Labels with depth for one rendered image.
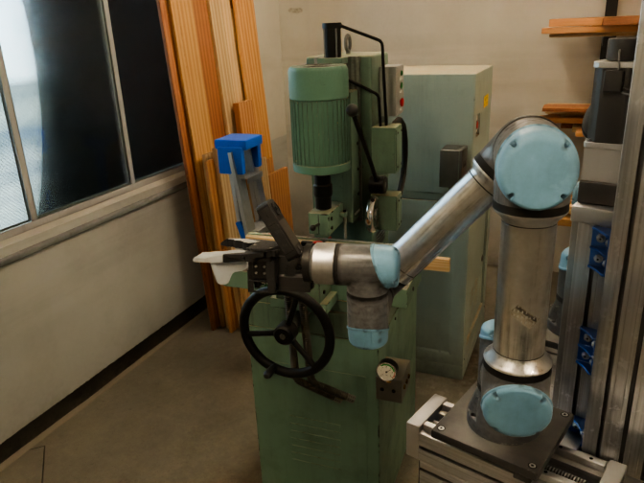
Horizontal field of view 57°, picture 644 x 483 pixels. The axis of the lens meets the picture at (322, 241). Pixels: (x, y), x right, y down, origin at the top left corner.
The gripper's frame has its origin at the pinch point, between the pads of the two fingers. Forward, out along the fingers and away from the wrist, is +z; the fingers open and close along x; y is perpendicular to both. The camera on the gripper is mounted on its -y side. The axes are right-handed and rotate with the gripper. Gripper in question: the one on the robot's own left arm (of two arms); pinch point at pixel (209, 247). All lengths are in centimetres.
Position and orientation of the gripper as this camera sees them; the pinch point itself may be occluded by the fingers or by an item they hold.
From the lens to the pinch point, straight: 112.7
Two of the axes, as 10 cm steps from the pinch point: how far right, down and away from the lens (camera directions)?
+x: 2.2, -2.1, 9.5
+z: -9.8, -0.3, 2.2
